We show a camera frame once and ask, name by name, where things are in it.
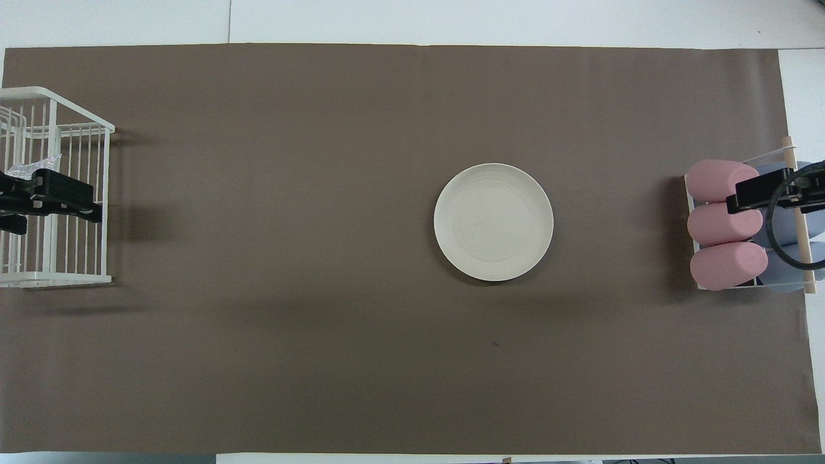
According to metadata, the white wire dish rack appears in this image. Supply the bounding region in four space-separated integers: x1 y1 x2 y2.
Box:
0 86 116 288

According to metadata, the pink cup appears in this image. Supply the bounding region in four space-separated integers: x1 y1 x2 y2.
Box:
690 242 769 291
687 202 764 247
685 160 760 203

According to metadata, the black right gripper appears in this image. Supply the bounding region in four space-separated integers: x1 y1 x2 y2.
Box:
726 169 825 215

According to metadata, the white cup rack wooden handle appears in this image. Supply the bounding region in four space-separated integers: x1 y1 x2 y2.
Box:
683 136 819 296

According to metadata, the brown table mat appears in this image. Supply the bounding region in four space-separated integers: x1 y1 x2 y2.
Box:
2 43 822 455

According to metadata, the silver mesh sponge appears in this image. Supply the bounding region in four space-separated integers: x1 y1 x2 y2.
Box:
6 155 63 180

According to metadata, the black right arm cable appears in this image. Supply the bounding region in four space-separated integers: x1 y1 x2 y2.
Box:
765 161 825 270

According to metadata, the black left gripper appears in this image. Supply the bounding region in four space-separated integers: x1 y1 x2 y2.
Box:
0 169 102 234

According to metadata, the cream round plate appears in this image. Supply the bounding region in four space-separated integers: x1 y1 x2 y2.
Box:
434 163 554 282

